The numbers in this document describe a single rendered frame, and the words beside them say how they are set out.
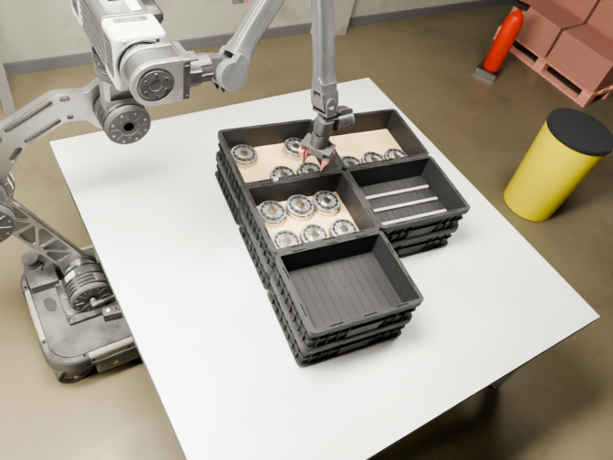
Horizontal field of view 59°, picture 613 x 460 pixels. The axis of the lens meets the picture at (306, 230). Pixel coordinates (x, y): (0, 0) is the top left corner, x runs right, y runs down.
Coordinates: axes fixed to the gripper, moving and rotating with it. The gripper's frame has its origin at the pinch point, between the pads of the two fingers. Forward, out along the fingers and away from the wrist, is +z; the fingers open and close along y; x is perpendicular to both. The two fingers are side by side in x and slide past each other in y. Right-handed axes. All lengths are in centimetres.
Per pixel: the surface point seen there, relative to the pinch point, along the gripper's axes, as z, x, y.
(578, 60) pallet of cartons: 75, -330, -119
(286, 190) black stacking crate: 17.5, -1.6, 7.1
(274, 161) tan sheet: 22.8, -18.8, 19.5
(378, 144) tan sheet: 23, -54, -13
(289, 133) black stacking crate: 18.1, -32.1, 19.6
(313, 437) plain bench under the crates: 37, 68, -36
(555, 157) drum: 55, -150, -102
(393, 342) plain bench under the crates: 37, 26, -49
